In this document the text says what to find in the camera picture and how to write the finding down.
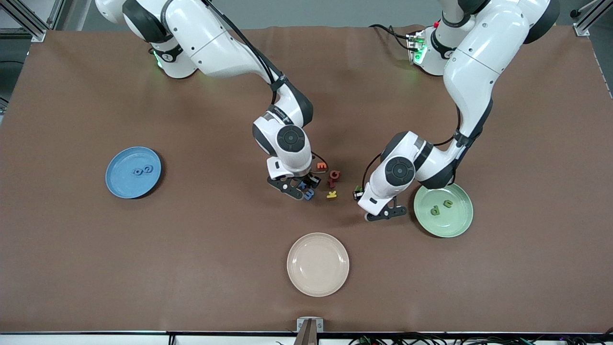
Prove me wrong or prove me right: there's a green plate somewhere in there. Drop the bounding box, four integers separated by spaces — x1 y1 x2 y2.
413 182 474 238

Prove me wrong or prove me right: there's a cream plate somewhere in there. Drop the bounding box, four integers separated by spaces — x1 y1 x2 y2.
286 232 350 298

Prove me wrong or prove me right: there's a brown table cover mat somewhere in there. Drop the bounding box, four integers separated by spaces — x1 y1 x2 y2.
0 25 613 334

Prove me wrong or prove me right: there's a metal connector box green light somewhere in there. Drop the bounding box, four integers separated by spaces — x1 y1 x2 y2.
407 31 427 65

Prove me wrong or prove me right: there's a blue plate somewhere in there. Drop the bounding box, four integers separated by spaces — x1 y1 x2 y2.
105 146 162 199

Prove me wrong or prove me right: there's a grey metal bracket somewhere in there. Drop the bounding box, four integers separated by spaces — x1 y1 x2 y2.
296 317 324 345

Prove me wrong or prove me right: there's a black base cable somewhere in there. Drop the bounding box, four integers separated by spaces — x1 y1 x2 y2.
369 24 413 51

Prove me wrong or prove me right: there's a white table edge rail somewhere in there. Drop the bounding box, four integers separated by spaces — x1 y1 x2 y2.
0 333 613 345

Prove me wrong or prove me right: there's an aluminium frame profile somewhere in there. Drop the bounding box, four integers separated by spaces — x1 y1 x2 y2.
571 0 613 37
0 0 66 42

